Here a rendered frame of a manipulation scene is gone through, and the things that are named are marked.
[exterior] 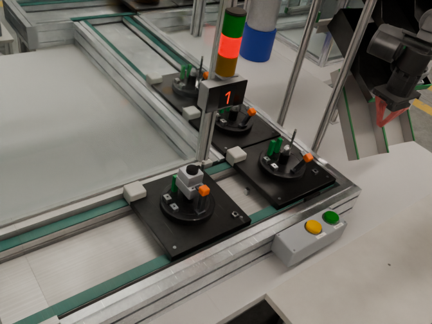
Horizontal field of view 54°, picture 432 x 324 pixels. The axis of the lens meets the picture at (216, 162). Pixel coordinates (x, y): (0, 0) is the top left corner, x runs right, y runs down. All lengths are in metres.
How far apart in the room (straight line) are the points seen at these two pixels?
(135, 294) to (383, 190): 0.94
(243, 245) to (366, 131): 0.61
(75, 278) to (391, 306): 0.78
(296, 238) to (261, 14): 1.21
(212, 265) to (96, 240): 0.29
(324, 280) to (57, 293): 0.65
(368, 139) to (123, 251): 0.83
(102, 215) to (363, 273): 0.71
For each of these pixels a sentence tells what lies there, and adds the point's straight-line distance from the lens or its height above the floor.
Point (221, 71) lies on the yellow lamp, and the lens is 1.05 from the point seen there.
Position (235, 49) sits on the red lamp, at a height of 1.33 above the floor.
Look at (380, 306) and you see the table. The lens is 1.21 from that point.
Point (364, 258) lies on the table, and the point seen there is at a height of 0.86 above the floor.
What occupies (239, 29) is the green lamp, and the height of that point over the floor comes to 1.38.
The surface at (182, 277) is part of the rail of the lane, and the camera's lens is 0.96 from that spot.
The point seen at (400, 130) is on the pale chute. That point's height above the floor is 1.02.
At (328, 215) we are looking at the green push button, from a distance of 1.18.
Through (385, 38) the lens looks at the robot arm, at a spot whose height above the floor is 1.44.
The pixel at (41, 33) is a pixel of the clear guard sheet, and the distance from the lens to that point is 0.85.
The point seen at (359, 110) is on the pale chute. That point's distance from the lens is 1.44.
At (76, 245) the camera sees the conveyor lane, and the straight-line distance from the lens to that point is 1.07.
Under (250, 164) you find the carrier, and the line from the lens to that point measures 1.26.
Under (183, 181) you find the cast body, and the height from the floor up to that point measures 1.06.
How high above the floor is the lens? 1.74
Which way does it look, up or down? 39 degrees down
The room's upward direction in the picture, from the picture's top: 11 degrees clockwise
